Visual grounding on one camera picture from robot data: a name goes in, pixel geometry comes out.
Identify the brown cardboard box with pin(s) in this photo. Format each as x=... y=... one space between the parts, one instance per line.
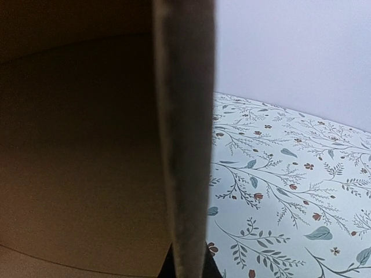
x=106 y=136

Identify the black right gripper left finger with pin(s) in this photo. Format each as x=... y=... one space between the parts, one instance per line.
x=168 y=268

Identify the floral patterned table mat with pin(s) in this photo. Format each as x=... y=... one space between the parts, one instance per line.
x=289 y=193

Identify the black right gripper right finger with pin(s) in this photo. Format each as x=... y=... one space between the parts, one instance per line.
x=210 y=269

